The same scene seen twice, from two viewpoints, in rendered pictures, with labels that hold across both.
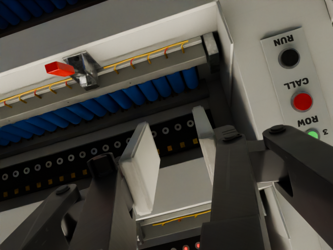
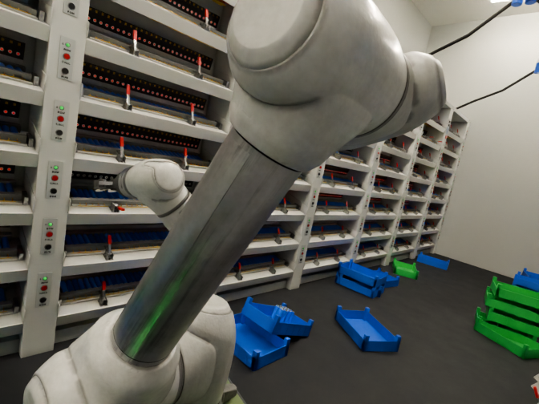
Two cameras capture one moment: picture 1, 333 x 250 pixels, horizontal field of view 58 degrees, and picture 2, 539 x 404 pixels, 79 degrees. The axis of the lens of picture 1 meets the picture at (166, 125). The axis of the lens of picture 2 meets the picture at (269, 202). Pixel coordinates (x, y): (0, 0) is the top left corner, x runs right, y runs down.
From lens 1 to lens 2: 100 cm
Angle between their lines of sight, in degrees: 40
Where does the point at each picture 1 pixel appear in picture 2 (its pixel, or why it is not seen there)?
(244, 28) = (62, 204)
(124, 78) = (102, 201)
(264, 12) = (54, 205)
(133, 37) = (96, 212)
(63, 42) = (117, 216)
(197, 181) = (95, 166)
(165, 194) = (106, 166)
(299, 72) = (51, 186)
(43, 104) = (131, 202)
